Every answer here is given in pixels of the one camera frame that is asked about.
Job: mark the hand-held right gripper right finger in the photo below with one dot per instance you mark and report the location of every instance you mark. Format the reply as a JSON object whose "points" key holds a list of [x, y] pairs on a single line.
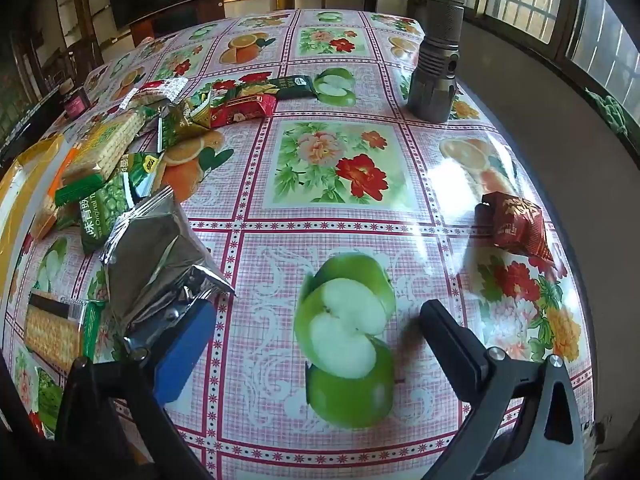
{"points": [[450, 340]]}

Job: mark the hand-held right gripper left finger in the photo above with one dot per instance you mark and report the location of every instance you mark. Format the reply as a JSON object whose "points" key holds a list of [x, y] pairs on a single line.
{"points": [[185, 350]]}

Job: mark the silver foil snack packet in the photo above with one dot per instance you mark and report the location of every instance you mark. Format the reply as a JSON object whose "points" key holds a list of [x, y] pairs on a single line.
{"points": [[150, 250]]}

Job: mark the green pea snack packet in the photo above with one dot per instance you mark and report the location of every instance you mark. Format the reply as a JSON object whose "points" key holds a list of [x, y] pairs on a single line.
{"points": [[107, 210]]}

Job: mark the yellow cardboard box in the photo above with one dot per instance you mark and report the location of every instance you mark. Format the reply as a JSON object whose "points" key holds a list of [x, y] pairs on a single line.
{"points": [[20, 180]]}

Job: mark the bright red snack packet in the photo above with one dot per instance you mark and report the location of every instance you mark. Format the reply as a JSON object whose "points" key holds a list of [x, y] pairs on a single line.
{"points": [[240, 110]]}

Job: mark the dark red snack packet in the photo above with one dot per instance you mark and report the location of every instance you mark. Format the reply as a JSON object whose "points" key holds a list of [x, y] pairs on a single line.
{"points": [[520, 230]]}

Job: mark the cracker pack green edge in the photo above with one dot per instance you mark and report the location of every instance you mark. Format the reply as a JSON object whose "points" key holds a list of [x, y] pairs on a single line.
{"points": [[55, 332]]}

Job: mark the floral fruit print tablecloth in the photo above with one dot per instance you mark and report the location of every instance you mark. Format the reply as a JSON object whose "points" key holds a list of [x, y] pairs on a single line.
{"points": [[350, 240]]}

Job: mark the green pea packet yellow label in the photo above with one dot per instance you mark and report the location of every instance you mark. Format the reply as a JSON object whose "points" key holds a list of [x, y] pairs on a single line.
{"points": [[142, 170]]}

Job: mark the large cracker pack green ends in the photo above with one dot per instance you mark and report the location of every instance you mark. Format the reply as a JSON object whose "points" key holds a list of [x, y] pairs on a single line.
{"points": [[102, 147]]}

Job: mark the olive green pea packet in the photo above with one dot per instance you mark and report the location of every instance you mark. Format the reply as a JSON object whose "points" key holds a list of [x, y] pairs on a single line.
{"points": [[185, 122]]}

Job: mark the white cracker packet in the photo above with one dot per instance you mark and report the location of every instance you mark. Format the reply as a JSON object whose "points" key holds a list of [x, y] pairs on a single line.
{"points": [[155, 91]]}

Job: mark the grey metal flashlight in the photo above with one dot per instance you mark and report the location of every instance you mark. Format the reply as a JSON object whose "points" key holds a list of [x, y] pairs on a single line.
{"points": [[435, 75]]}

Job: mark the pink labelled jar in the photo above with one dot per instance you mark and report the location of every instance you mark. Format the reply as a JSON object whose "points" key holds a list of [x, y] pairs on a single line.
{"points": [[75, 104]]}

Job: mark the dark green biscuit packet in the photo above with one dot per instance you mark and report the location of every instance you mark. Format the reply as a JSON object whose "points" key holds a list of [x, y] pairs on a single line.
{"points": [[295, 86]]}

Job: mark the brown wooden television cabinet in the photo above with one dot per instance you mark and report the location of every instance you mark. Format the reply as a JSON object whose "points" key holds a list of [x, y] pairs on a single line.
{"points": [[210, 7]]}

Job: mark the barred window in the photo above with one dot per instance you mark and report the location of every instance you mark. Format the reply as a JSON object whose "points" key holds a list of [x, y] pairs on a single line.
{"points": [[525, 0]]}

